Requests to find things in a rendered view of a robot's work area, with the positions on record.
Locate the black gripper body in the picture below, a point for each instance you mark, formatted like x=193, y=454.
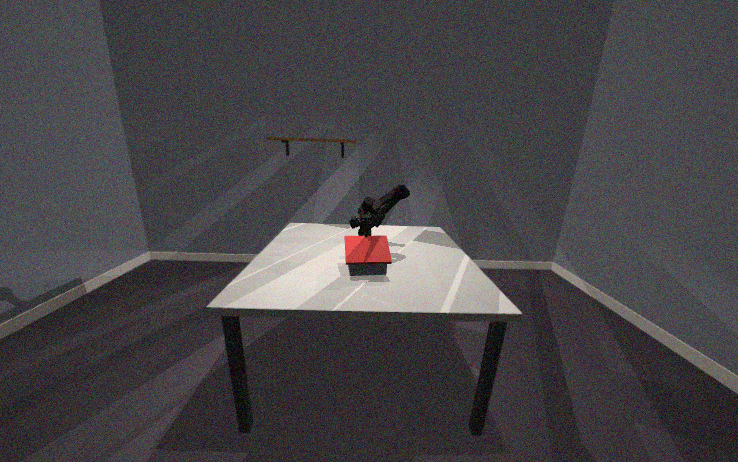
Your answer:
x=364, y=218

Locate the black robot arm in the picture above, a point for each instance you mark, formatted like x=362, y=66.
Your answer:
x=373, y=206

